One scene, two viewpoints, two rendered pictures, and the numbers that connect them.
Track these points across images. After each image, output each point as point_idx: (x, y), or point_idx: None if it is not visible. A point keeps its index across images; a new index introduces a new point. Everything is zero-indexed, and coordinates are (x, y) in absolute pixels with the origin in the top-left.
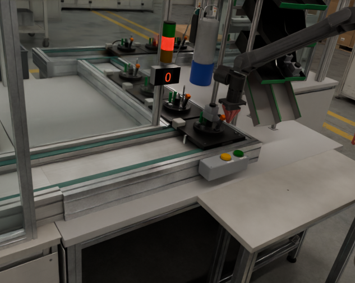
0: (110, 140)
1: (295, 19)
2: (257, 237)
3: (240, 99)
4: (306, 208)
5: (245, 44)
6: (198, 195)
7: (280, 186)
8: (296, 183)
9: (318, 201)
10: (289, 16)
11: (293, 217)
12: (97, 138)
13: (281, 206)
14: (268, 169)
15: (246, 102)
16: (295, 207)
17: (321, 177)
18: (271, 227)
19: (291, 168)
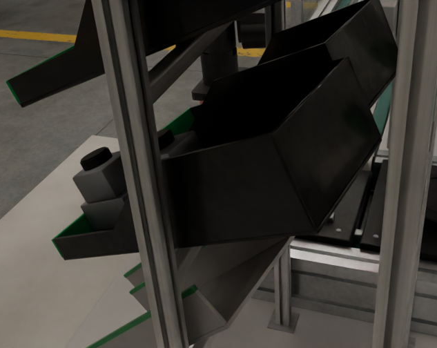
0: (389, 93)
1: (175, 11)
2: (91, 146)
3: (203, 76)
4: (24, 221)
5: (323, 38)
6: None
7: None
8: (50, 269)
9: None
10: (238, 5)
11: (46, 195)
12: None
13: (70, 201)
14: (125, 271)
15: (191, 91)
16: (44, 213)
17: None
18: (77, 165)
19: (70, 311)
